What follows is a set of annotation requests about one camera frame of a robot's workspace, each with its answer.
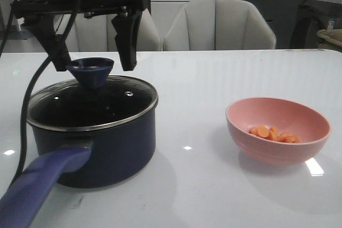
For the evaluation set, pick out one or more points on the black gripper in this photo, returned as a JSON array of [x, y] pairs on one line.
[[39, 19]]

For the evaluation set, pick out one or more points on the glass lid with blue knob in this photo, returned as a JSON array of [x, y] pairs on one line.
[[94, 99]]

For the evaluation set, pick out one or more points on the orange ham slices pile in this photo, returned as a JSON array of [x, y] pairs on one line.
[[272, 133]]

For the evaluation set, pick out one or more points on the pink plastic bowl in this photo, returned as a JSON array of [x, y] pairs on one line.
[[312, 128]]

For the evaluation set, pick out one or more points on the left grey upholstered chair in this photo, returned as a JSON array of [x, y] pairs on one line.
[[97, 34]]

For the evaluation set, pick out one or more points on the grey upholstered chair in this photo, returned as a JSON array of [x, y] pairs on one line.
[[202, 25], [97, 34]]

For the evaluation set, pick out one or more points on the right grey upholstered chair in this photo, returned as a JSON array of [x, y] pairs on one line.
[[202, 25]]

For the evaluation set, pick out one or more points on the dark blue saucepan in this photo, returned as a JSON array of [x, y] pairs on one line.
[[84, 159]]

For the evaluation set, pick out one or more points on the coloured dots sticker strip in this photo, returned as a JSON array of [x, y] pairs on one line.
[[303, 50]]

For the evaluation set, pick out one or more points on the beige cushion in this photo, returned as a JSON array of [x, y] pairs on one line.
[[330, 39]]

